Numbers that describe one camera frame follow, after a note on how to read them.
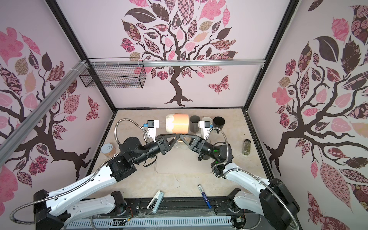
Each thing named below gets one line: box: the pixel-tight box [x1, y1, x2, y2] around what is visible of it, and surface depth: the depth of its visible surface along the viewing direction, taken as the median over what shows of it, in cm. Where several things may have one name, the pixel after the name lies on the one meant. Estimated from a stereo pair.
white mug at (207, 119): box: [201, 116, 213, 123], surface depth 105 cm
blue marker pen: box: [197, 184, 212, 209], surface depth 78 cm
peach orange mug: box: [165, 113, 189, 134], surface depth 58 cm
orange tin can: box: [100, 143, 117, 158], surface depth 92 cm
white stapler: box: [147, 190, 165, 214], surface depth 75 cm
